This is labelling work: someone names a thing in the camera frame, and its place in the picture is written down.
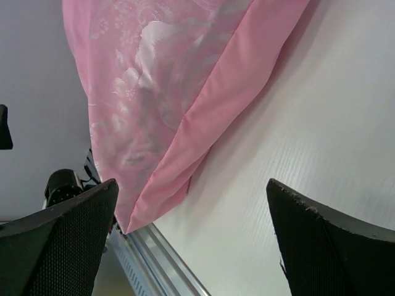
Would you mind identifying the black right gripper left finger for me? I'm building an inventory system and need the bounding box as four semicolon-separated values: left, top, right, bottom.
1;179;119;295

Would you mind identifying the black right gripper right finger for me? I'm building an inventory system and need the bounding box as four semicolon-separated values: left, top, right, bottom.
266;179;394;295

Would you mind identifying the pink floral pillowcase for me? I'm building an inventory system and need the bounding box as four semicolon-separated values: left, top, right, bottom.
62;0;308;234

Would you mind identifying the white slotted cable duct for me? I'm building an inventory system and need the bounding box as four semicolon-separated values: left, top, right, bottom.
108;229;152;296

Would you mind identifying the aluminium front rail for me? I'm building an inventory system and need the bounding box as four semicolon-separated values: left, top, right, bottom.
122;224;210;295

